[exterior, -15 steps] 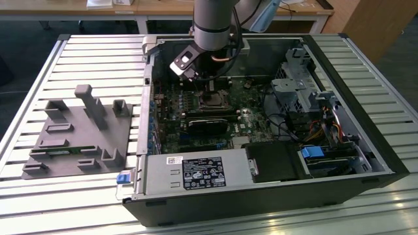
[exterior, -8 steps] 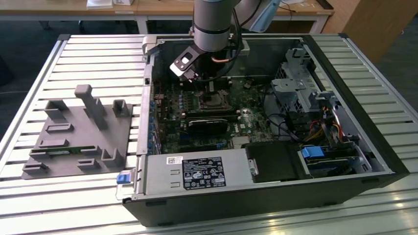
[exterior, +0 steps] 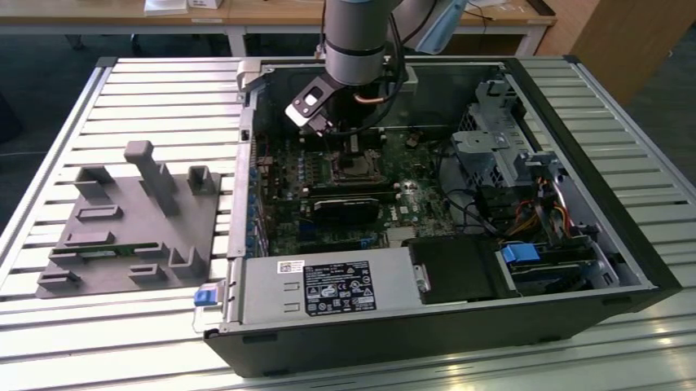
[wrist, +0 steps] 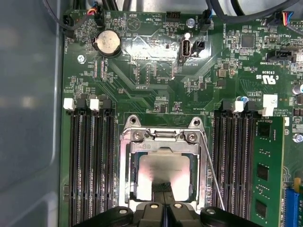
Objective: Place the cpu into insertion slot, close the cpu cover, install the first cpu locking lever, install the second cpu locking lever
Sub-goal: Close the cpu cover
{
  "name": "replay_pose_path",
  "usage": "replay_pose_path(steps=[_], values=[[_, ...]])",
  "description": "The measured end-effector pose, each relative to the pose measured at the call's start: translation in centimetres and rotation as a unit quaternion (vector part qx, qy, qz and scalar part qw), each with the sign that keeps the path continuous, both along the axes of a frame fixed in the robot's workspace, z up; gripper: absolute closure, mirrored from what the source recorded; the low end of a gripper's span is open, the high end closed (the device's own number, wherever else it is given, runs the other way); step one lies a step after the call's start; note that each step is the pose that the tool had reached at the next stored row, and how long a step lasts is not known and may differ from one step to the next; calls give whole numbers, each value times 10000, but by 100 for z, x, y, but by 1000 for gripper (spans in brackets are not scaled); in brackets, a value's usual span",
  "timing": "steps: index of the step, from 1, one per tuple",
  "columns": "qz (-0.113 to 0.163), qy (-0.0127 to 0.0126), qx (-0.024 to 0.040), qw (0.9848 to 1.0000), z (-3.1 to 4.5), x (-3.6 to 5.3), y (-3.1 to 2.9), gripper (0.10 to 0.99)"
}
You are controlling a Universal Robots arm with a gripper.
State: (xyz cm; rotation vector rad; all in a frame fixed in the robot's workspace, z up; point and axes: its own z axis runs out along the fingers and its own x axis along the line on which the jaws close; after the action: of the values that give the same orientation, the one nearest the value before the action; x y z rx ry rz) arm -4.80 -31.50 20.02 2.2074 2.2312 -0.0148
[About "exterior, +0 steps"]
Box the yellow and orange wire bundle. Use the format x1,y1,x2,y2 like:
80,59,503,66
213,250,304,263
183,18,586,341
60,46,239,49
507,174,575,248

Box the blue case latch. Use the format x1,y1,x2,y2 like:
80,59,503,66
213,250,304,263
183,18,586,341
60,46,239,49
193,284,219,310

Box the green motherboard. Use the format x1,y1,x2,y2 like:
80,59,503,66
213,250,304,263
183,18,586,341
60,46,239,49
248,125,455,260

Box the CPU socket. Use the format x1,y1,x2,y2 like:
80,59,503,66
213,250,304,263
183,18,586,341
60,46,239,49
328,148,384,185

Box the black and grey PC case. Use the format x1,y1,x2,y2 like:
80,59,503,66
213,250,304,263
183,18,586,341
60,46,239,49
201,54,685,379

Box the grey parts rack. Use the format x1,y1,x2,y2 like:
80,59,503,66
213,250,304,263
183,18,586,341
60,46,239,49
32,139,225,301

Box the green RAM stick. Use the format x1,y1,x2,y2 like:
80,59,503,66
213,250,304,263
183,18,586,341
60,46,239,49
52,243,164,258

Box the black plastic shroud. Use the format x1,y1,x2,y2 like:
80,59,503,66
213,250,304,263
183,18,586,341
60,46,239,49
406,237,517,305

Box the metal drive cage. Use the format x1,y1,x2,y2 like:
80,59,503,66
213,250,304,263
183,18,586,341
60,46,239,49
448,79,563,189

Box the black graphics card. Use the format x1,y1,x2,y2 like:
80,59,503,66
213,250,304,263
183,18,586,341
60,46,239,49
310,196,383,226

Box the wooden desk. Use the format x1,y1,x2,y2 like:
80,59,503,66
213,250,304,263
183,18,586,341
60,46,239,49
0,0,558,58

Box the black and white wrist camera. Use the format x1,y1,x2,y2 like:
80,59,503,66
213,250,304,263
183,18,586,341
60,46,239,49
283,74,342,136

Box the blue disk carrier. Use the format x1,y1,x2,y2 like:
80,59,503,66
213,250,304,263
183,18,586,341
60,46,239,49
499,242,541,266

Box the wooden cabinet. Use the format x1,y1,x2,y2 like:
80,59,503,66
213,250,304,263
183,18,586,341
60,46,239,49
535,0,696,106

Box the silver power supply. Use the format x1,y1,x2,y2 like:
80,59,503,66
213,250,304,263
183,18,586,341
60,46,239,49
237,253,431,325

